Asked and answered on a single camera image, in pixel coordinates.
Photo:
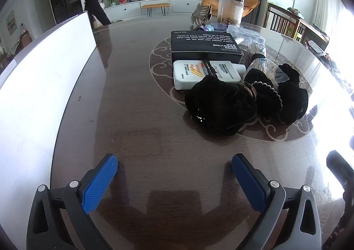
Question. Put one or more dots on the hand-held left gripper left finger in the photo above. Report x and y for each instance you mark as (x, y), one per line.
(98, 183)

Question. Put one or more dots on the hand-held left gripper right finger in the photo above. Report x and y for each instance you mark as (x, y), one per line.
(249, 183)

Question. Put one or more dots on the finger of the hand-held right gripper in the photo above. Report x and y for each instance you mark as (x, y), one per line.
(343, 172)

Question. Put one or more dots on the large black velvet scrunchie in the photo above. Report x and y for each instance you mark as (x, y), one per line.
(218, 106)

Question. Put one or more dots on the black scrunchie pearl trim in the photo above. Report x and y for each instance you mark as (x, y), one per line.
(264, 95)

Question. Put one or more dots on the small clear plastic bag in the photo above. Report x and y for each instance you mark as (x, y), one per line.
(280, 74)

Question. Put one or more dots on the white bottle grey label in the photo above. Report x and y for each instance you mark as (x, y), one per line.
(229, 71)

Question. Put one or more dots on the white sunscreen bottle orange stripes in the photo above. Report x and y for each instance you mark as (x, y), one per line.
(188, 74)

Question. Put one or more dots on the bundle of disposable chopsticks packets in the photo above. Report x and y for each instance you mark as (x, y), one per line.
(258, 53)

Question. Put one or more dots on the black printed cardboard box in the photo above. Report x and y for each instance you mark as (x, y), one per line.
(204, 44)

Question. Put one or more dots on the purple toy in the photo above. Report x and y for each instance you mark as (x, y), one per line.
(206, 28)

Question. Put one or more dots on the cluttered low side shelf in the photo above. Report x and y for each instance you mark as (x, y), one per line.
(329, 59)

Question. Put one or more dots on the dark wooden side table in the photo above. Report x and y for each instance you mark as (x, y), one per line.
(312, 31)

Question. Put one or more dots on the blue tinted glasses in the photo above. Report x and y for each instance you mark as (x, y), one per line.
(220, 27)

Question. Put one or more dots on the dark wooden chair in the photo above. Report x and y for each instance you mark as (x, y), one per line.
(279, 22)

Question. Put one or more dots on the clear plastic jar black lid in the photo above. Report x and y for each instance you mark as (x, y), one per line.
(231, 8)

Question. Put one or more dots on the white television cabinet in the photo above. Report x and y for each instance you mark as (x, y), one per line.
(130, 8)

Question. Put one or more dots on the orange lounge chair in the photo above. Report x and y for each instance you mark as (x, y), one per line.
(250, 2)

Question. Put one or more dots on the orange topped bench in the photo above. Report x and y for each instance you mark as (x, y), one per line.
(155, 5)

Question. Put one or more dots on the framed wall picture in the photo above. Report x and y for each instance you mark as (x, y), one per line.
(11, 22)

